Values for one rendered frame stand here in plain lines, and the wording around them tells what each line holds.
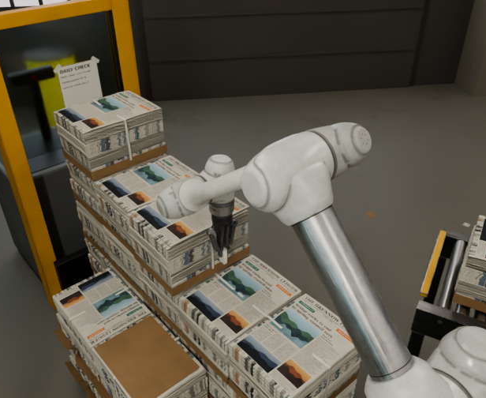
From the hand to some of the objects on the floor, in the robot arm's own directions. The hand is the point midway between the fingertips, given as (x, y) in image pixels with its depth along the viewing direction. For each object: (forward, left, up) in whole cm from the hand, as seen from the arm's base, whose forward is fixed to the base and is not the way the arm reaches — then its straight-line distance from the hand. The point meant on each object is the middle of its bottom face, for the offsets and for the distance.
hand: (222, 255), depth 182 cm
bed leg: (+20, -102, -96) cm, 142 cm away
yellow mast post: (+119, +40, -96) cm, 158 cm away
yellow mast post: (+82, +94, -96) cm, 158 cm away
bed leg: (-21, -73, -96) cm, 122 cm away
